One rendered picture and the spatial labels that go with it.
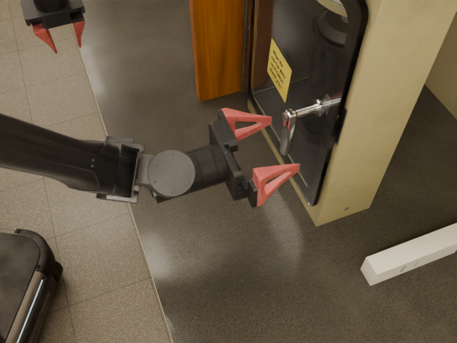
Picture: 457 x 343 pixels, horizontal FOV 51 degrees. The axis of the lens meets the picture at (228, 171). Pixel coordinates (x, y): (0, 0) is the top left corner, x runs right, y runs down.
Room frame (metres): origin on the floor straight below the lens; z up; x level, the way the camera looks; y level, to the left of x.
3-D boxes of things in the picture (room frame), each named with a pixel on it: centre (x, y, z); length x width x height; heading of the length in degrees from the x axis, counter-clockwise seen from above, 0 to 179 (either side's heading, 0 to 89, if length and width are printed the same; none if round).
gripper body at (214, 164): (0.41, 0.03, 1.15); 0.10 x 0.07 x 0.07; 21
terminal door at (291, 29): (0.58, -0.09, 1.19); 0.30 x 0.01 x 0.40; 21
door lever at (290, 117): (0.47, -0.10, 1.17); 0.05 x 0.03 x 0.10; 111
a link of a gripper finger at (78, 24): (0.74, 0.30, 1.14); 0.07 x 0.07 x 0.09; 22
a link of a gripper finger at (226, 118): (0.47, -0.03, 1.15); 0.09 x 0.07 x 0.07; 111
